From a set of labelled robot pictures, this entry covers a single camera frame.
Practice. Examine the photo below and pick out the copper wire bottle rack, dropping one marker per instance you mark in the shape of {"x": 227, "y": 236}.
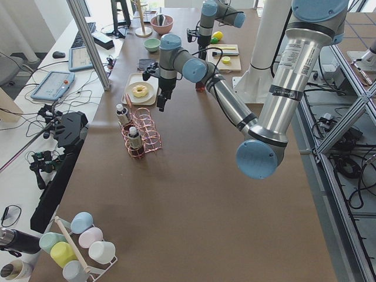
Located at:
{"x": 145, "y": 125}

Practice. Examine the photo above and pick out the black handled knife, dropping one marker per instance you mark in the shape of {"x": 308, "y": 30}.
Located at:
{"x": 225, "y": 54}

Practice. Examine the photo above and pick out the grey cup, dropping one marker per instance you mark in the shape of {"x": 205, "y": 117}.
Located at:
{"x": 74, "y": 272}

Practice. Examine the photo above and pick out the white cup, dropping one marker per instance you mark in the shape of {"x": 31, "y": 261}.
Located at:
{"x": 102, "y": 251}

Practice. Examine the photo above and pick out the half lemon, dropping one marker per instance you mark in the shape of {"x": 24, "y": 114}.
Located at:
{"x": 226, "y": 59}

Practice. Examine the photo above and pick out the green bowl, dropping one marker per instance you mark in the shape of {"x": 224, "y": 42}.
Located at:
{"x": 152, "y": 44}

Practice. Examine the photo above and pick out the metal scoop in bowl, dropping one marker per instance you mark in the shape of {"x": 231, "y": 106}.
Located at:
{"x": 160, "y": 18}

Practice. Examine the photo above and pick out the dark grey cloth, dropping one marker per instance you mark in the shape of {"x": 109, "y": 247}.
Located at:
{"x": 144, "y": 63}

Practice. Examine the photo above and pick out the beige tray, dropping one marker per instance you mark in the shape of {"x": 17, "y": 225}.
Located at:
{"x": 137, "y": 77}

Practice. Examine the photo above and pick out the aluminium frame post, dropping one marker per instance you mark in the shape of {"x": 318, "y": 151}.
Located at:
{"x": 78, "y": 16}

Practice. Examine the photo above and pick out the white wire cup rack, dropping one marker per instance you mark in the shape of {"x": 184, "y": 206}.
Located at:
{"x": 97, "y": 270}

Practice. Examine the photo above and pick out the pink cup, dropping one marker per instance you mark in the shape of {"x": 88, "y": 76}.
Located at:
{"x": 91, "y": 235}

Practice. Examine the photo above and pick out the white plate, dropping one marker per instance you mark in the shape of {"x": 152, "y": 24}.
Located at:
{"x": 133, "y": 99}

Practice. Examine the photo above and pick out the black thermos bottle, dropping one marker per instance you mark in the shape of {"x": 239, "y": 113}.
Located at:
{"x": 16, "y": 242}

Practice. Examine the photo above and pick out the black device on desk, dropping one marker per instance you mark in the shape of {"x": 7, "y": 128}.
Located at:
{"x": 53, "y": 174}

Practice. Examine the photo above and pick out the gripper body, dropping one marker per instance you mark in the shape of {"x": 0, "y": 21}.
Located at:
{"x": 166, "y": 84}
{"x": 202, "y": 40}

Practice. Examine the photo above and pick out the tea bottle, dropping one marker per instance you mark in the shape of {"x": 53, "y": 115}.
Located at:
{"x": 123, "y": 114}
{"x": 200, "y": 87}
{"x": 135, "y": 142}

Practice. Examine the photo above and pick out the blue cup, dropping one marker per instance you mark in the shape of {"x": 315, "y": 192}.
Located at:
{"x": 81, "y": 222}

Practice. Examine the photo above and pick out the black computer mouse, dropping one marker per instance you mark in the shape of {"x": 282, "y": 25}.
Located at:
{"x": 58, "y": 55}

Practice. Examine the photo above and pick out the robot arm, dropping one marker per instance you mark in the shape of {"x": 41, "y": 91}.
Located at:
{"x": 290, "y": 38}
{"x": 215, "y": 11}

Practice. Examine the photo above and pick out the wooden rack handle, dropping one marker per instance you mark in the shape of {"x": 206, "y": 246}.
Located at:
{"x": 76, "y": 251}

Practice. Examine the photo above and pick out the paper cup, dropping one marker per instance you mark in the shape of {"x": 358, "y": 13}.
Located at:
{"x": 17, "y": 269}

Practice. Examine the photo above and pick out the yellow plastic knife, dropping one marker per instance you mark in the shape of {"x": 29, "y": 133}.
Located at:
{"x": 225, "y": 47}

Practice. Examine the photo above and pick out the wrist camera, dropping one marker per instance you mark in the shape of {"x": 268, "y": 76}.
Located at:
{"x": 151, "y": 71}
{"x": 192, "y": 35}

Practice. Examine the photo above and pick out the yellow cup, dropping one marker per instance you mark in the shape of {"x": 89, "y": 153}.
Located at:
{"x": 62, "y": 254}

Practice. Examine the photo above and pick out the yellow glazed donut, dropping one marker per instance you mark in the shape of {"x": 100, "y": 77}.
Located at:
{"x": 139, "y": 91}

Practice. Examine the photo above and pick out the wooden cutting board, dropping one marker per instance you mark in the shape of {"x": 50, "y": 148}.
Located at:
{"x": 233, "y": 66}

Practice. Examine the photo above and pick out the pink bowl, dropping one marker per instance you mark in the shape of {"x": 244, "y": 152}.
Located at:
{"x": 162, "y": 29}

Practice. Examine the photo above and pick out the wooden stand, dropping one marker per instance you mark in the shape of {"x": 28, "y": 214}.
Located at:
{"x": 143, "y": 31}

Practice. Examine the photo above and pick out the blue teach pendant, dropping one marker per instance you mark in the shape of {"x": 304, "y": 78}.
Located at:
{"x": 53, "y": 86}
{"x": 79, "y": 59}

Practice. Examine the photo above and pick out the green lime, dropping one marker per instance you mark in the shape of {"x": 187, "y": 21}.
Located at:
{"x": 214, "y": 40}

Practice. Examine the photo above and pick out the mint green cup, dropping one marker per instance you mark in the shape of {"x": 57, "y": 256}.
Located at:
{"x": 49, "y": 239}

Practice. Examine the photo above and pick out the blue teach pendant far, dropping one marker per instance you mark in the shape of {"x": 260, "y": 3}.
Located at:
{"x": 79, "y": 59}

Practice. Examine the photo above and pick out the blue teach pendant near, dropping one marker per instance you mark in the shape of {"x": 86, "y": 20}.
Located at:
{"x": 53, "y": 86}

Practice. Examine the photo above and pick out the yellow lemon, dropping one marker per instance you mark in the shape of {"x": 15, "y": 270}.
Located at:
{"x": 218, "y": 35}

